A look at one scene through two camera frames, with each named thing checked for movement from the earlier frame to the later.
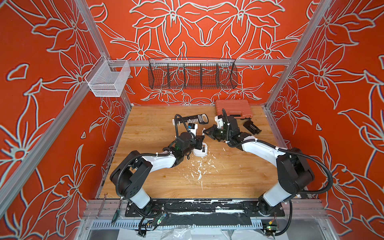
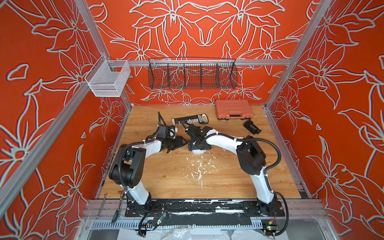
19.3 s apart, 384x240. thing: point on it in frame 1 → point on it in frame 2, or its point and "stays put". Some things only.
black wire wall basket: x=192 y=73 stays put
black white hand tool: x=202 y=119 stays put
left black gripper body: x=192 y=145 → x=173 y=143
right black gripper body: x=222 y=133 → x=196 y=143
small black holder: x=250 y=126 stays put
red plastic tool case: x=236 y=108 stays put
